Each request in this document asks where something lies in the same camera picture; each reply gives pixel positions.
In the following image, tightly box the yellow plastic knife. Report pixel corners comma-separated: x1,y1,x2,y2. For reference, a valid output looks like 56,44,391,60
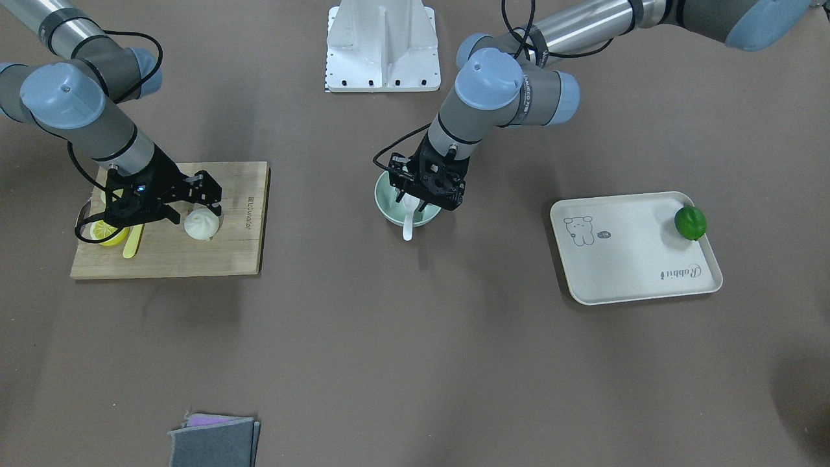
123,224,145,258

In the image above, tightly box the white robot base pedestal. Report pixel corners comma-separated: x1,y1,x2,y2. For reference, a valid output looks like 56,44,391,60
324,1,442,93

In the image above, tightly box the white ceramic spoon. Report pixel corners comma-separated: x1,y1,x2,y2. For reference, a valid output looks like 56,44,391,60
402,194,420,241

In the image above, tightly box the wooden cutting board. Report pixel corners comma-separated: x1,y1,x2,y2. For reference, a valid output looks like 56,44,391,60
70,162,270,279

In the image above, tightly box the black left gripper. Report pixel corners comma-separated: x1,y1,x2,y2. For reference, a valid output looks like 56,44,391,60
388,137,468,212

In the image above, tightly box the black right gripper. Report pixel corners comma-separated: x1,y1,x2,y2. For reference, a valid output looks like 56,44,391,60
103,148,222,228

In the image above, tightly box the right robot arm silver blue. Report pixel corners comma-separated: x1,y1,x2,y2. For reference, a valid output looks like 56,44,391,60
1,1,222,228

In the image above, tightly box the grey folded cloth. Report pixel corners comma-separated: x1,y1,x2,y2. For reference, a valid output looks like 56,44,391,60
169,413,261,466

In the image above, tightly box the white steamed bun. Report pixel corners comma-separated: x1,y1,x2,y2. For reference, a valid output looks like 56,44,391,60
184,209,220,241

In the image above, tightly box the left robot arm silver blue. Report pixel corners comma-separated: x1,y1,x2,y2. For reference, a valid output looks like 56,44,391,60
382,1,812,211

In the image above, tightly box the green lime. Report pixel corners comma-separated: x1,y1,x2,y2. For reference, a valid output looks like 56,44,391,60
674,205,707,241

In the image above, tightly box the mint green bowl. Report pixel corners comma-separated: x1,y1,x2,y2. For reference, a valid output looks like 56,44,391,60
374,171,442,228

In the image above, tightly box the cream rectangular tray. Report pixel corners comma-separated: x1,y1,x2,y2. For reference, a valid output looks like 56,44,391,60
549,191,723,305

